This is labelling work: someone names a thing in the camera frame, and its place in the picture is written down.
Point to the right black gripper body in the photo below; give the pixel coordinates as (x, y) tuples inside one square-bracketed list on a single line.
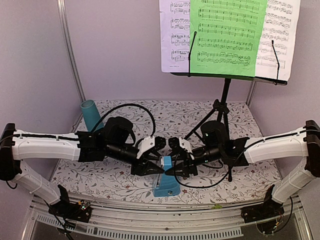
[(191, 165)]

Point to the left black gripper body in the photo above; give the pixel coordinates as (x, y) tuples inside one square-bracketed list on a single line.
[(140, 167)]

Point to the blue metronome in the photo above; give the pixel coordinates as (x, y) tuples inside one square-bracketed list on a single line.
[(165, 185)]

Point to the black music stand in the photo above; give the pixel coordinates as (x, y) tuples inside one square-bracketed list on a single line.
[(221, 106)]

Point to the green paper sheet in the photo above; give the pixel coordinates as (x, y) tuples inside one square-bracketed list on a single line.
[(225, 36)]

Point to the purple paper sheet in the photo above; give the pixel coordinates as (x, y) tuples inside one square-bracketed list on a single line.
[(174, 35)]

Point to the white sheet music page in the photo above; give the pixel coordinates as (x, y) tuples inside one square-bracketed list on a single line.
[(278, 38)]

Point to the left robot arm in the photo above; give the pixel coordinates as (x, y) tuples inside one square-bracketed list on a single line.
[(82, 146)]

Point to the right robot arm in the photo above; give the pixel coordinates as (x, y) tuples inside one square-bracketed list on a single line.
[(303, 142)]

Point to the floral table mat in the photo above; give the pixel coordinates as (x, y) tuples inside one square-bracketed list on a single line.
[(112, 179)]

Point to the teal cylinder cup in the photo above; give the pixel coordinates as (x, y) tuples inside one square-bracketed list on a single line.
[(90, 114)]

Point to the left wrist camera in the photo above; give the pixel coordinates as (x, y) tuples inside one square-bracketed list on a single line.
[(150, 144)]

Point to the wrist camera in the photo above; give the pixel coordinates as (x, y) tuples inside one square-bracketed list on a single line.
[(150, 144), (179, 145)]

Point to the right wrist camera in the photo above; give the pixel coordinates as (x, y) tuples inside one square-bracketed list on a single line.
[(179, 145)]

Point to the aluminium front rail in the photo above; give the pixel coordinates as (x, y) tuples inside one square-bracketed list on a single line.
[(124, 220)]

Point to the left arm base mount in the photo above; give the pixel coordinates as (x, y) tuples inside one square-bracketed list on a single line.
[(79, 211)]

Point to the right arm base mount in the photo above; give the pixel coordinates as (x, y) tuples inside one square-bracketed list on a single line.
[(268, 209)]

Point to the right aluminium frame post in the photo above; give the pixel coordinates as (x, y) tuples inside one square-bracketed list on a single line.
[(250, 94)]

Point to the aluminium frame post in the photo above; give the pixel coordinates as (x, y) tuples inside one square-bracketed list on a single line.
[(250, 94), (61, 6)]

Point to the left aluminium frame post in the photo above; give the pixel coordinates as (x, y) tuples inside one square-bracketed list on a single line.
[(61, 6)]

